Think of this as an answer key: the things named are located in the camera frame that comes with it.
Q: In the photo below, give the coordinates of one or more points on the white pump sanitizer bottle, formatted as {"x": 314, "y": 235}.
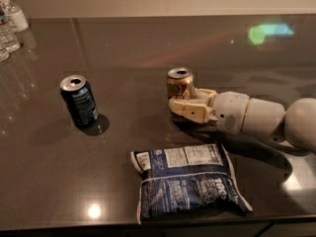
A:
{"x": 15, "y": 16}

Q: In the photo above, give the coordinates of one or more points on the clear plastic water bottle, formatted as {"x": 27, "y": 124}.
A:
{"x": 7, "y": 36}

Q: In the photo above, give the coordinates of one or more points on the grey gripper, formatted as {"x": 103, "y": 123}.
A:
{"x": 230, "y": 110}

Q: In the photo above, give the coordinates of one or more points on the dark blue soda can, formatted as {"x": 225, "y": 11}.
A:
{"x": 76, "y": 92}

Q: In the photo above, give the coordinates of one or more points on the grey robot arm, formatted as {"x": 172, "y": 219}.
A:
{"x": 293, "y": 127}

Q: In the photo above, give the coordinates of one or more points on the orange soda can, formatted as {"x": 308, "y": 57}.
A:
{"x": 180, "y": 83}

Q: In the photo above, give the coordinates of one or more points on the blue chip bag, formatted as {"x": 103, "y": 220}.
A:
{"x": 186, "y": 179}

